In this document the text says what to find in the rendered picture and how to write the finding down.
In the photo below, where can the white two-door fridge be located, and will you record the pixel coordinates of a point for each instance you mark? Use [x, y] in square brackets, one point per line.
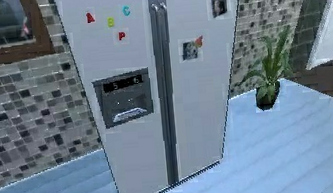
[139, 147]

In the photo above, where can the small dark photo magnet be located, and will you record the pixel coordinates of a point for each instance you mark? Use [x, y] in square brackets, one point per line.
[219, 5]

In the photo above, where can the red letter magnet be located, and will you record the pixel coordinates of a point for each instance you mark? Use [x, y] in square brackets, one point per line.
[90, 18]
[121, 36]

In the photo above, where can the dark brown cabinet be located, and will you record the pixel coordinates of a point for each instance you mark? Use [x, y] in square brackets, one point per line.
[330, 80]

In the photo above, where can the photo with red magnet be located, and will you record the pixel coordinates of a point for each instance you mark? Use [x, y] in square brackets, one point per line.
[192, 49]

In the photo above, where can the brown framed window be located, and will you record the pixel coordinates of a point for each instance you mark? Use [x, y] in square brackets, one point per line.
[4, 28]

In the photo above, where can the yellow-green letter magnet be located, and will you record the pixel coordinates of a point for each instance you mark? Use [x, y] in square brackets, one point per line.
[111, 22]

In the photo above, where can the green house plant black pot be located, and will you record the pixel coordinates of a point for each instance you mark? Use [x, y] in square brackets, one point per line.
[269, 72]

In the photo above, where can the cyan letter magnet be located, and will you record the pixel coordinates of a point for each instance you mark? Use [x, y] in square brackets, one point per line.
[126, 10]

